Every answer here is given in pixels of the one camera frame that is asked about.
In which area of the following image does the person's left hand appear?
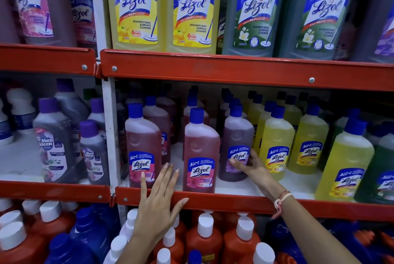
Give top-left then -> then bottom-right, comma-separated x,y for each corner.
131,163 -> 189,244

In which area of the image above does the person's right hand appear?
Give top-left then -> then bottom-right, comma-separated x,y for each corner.
229,148 -> 287,203

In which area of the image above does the purple cleaner bottle blue cap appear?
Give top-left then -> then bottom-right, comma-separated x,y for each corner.
219,105 -> 255,183
224,98 -> 248,119

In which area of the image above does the person's right forearm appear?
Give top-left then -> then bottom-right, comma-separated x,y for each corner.
277,194 -> 362,264

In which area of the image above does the person's left forearm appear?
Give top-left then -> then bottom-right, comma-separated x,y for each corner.
115,238 -> 162,264

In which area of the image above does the white bottle white cap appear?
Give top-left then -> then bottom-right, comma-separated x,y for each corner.
103,235 -> 128,264
118,208 -> 139,243

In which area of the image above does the orange metal shelf beam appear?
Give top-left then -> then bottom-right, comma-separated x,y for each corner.
0,180 -> 112,204
115,186 -> 394,223
100,49 -> 394,92
0,44 -> 98,77

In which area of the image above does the group of orange bottles white caps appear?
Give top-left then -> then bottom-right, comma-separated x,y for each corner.
150,210 -> 279,264
0,199 -> 77,264

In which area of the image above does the group of pink cleaner bottles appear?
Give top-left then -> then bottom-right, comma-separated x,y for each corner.
123,85 -> 221,194

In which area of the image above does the group of yellow cleaner bottles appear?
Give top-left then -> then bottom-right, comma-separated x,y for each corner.
243,90 -> 375,202

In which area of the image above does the white metal rack upright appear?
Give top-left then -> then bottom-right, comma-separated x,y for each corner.
89,0 -> 127,227

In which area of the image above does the row of blue bottles orange caps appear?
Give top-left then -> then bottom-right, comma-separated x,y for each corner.
323,220 -> 394,264

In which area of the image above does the white toilet cleaner bottle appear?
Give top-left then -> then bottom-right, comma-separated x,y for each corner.
0,98 -> 15,147
6,88 -> 38,135

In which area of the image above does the large green cleaner bottle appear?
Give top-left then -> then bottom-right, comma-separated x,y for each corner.
222,0 -> 290,57
278,0 -> 363,61

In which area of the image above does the large yellow cleaner bottle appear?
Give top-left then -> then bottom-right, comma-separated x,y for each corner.
105,0 -> 169,52
166,0 -> 224,55

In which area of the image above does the large pink cleaner bottle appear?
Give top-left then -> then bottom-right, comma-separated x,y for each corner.
6,0 -> 77,47
65,0 -> 98,49

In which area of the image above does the large purple cleaner bottle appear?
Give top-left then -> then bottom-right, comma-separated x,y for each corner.
351,0 -> 394,64

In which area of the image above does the red and white thread bracelet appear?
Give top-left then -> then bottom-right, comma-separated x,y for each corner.
271,191 -> 293,220

